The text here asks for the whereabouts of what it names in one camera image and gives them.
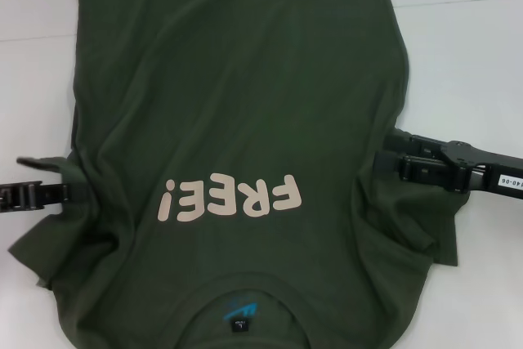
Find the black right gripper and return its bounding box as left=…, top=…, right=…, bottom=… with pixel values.
left=374, top=129, right=523, bottom=204

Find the dark green FREE t-shirt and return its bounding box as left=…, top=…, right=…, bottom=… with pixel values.
left=7, top=0, right=471, bottom=349

